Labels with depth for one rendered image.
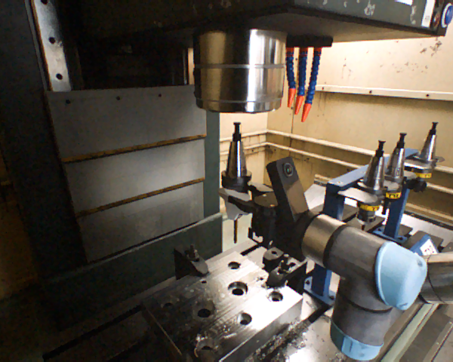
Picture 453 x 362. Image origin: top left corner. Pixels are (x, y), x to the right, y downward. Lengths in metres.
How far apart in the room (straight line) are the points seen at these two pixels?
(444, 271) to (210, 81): 0.45
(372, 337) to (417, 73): 1.13
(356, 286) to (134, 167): 0.71
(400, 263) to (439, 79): 1.07
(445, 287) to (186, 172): 0.79
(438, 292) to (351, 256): 0.17
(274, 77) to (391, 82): 1.02
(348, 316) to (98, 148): 0.72
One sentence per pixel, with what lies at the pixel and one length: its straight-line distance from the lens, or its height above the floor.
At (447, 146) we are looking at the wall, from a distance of 1.44.
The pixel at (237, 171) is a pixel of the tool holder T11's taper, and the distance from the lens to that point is 0.57.
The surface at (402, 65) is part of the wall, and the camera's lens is 1.47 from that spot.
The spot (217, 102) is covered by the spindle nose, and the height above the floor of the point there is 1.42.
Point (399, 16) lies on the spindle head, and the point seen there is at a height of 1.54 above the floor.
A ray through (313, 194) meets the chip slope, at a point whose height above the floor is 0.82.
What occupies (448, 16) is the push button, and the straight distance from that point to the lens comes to 0.69.
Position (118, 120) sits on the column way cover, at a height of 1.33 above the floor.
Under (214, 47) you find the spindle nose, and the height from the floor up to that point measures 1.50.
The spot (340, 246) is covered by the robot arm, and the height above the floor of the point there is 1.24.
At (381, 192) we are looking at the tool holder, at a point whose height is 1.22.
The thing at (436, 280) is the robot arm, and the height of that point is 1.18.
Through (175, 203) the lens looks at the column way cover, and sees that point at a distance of 1.08.
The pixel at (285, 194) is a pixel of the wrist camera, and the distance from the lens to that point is 0.48.
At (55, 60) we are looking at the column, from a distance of 0.86.
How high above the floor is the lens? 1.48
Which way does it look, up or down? 23 degrees down
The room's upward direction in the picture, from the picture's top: straight up
